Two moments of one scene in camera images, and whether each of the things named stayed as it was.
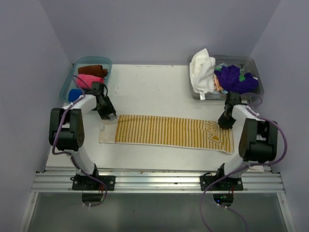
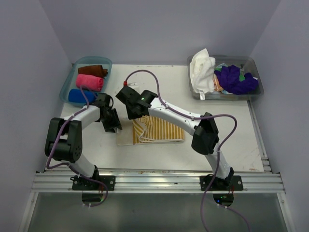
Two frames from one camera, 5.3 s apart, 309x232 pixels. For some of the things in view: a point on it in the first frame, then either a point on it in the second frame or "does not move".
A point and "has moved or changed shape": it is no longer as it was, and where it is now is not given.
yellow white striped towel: x=195 y=133 has moved or changed shape
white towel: x=202 y=72 does not move
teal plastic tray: x=70 y=82 does not move
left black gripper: x=110 y=109 -> x=109 y=127
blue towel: x=74 y=94 does not move
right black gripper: x=227 y=125 -> x=133 y=116
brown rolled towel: x=94 y=69 does not move
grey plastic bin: x=251 y=65 does not move
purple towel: x=229 y=77 does not move
